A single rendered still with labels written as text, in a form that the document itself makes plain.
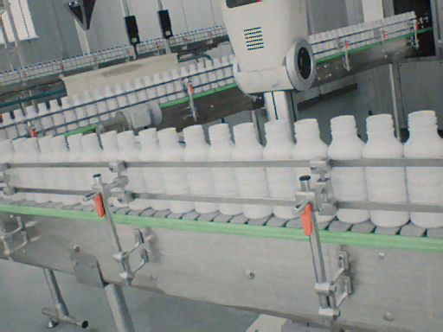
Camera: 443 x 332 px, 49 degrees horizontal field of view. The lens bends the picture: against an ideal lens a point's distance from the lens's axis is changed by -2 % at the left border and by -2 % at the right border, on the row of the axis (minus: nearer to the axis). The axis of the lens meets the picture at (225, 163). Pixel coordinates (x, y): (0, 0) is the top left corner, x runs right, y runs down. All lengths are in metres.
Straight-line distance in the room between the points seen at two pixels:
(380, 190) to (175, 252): 0.44
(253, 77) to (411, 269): 0.89
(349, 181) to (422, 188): 0.11
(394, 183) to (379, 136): 0.07
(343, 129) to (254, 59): 0.76
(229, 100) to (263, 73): 1.55
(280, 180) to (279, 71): 0.67
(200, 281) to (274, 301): 0.17
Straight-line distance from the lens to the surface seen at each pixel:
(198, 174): 0.93
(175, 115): 2.80
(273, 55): 1.45
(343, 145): 0.77
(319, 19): 7.66
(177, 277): 1.04
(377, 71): 4.92
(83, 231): 1.20
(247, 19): 1.48
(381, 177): 0.75
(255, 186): 0.85
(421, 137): 0.73
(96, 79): 5.05
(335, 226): 0.81
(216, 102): 2.96
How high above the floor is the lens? 1.33
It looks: 15 degrees down
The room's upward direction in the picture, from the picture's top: 12 degrees counter-clockwise
